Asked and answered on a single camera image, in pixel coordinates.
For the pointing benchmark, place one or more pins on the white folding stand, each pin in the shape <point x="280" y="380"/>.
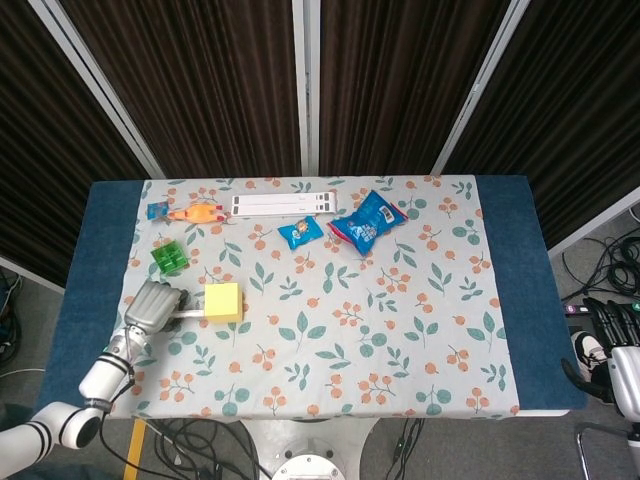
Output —
<point x="280" y="204"/>

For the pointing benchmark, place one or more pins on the tiny blue candy packet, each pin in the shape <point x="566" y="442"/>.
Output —
<point x="157" y="209"/>

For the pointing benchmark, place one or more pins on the white black sneaker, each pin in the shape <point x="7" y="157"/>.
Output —
<point x="590" y="347"/>

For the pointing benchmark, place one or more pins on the large blue snack bag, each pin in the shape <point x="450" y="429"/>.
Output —
<point x="367" y="222"/>

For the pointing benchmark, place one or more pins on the green plastic block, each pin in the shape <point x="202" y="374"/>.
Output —
<point x="170" y="256"/>

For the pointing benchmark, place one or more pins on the blue felt table cover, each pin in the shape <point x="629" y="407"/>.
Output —
<point x="505" y="225"/>

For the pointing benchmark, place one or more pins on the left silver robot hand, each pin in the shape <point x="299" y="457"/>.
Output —
<point x="150" y="305"/>

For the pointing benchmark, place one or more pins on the metal chair leg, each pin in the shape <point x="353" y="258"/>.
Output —
<point x="582" y="440"/>

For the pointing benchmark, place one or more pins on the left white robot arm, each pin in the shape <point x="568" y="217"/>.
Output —
<point x="105" y="372"/>

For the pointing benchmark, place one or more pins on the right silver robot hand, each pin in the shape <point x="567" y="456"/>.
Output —
<point x="627" y="375"/>

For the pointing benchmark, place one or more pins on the floral patterned tablecloth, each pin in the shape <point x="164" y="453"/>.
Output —
<point x="350" y="350"/>

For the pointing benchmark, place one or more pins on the grey round robot base plate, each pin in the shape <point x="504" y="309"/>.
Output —
<point x="312" y="467"/>

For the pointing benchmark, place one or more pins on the white table pedestal base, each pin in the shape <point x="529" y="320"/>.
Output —
<point x="260" y="440"/>

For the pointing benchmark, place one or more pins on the yellow cube block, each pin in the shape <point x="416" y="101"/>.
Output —
<point x="221" y="300"/>

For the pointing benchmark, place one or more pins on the orange rubber chicken toy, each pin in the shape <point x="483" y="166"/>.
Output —
<point x="197" y="213"/>

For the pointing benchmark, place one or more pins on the dark fabric partition panel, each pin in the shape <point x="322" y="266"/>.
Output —
<point x="400" y="75"/>
<point x="575" y="100"/>
<point x="40" y="125"/>
<point x="200" y="75"/>

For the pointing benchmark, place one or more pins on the red white marker pen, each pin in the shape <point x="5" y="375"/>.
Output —
<point x="190" y="314"/>

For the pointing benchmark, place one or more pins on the small blue snack bag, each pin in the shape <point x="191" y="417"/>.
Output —
<point x="299" y="232"/>

